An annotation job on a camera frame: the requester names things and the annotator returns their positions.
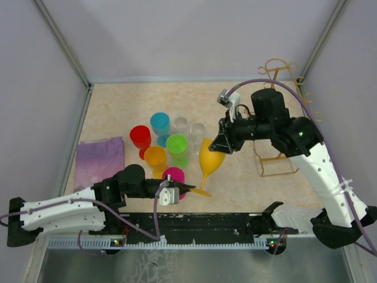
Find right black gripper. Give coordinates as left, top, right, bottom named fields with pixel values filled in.
left=209, top=110, right=272, bottom=154

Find pink plastic wine glass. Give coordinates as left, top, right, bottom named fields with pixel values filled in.
left=159, top=167, right=185, bottom=205

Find orange wine glass back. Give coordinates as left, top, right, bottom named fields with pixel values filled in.
left=190, top=138, right=226, bottom=198

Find orange wine glass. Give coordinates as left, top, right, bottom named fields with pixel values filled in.
left=190, top=138, right=226, bottom=198
left=144, top=146, right=168, bottom=179

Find clear wine glass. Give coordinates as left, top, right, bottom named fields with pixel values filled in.
left=189, top=123, right=206, bottom=154
left=173, top=117, right=189, bottom=136

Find orange wine glass front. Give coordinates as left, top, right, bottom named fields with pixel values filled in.
left=144, top=146, right=168, bottom=179

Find green plastic wine glass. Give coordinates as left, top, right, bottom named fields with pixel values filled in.
left=166, top=134, right=189, bottom=169

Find blue plastic wine glass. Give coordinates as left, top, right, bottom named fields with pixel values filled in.
left=150, top=112, right=170, bottom=147

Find red plastic wine glass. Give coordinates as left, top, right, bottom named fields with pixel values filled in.
left=130, top=125, right=151, bottom=160

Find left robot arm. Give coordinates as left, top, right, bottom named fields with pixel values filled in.
left=1, top=164, right=194, bottom=248

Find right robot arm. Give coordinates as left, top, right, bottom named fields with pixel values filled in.
left=209, top=88, right=376, bottom=249

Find purple printed cloth bag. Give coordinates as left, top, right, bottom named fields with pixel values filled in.
left=74, top=137, right=125, bottom=191

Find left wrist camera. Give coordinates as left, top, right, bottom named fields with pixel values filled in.
left=158, top=175, right=179, bottom=206

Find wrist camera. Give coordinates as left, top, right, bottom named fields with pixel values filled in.
left=217, top=89, right=241, bottom=123
left=158, top=175, right=179, bottom=206

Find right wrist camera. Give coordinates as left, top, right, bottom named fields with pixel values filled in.
left=217, top=89, right=241, bottom=123

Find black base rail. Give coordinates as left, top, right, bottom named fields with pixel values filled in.
left=89, top=212, right=284, bottom=244

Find gold wire glass rack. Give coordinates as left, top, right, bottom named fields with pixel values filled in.
left=253, top=58, right=314, bottom=177

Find white toothed cable duct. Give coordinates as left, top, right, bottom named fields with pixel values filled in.
left=47, top=235, right=268, bottom=250

